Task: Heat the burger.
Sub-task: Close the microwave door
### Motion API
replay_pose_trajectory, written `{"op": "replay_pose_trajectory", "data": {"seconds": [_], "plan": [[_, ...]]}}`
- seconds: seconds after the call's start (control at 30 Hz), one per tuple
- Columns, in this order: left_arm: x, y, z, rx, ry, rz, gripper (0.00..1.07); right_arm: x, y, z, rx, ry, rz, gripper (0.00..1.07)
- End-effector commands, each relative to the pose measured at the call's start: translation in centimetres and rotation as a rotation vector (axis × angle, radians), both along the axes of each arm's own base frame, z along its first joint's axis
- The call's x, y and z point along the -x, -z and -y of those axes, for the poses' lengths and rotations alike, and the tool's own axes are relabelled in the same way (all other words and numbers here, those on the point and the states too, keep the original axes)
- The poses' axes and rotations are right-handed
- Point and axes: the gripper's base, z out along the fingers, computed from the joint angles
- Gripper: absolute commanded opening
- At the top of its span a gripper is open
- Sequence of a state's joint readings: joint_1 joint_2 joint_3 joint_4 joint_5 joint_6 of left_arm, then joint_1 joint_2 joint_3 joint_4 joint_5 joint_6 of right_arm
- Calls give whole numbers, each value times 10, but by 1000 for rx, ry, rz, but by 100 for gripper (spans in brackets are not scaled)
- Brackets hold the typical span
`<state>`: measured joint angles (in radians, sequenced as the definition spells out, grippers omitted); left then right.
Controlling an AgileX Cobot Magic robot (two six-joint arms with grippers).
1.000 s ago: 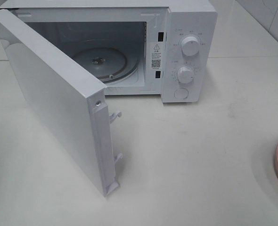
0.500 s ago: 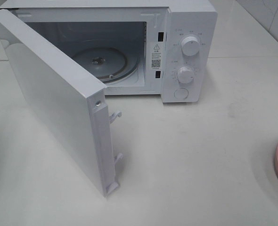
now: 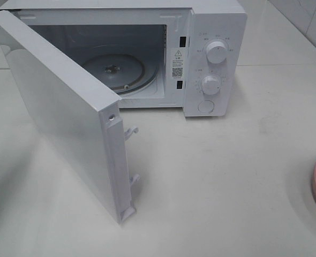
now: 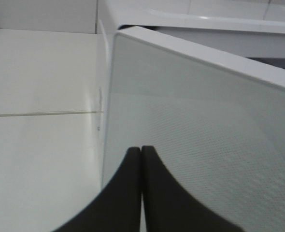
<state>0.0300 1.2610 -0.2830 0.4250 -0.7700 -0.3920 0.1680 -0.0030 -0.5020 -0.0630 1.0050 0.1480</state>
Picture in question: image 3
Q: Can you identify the white round door button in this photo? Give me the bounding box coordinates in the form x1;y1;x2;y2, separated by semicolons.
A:
198;100;215;114

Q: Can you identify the white adjacent table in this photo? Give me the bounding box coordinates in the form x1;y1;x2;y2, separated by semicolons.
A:
234;0;316;66

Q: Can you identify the white microwave door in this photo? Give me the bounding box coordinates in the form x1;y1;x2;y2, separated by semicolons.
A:
0;11;139;223

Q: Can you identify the white microwave oven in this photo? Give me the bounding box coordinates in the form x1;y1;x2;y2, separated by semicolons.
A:
0;1;247;117

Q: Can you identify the glass microwave turntable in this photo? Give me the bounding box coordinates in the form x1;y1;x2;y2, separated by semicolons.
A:
82;54;159;94

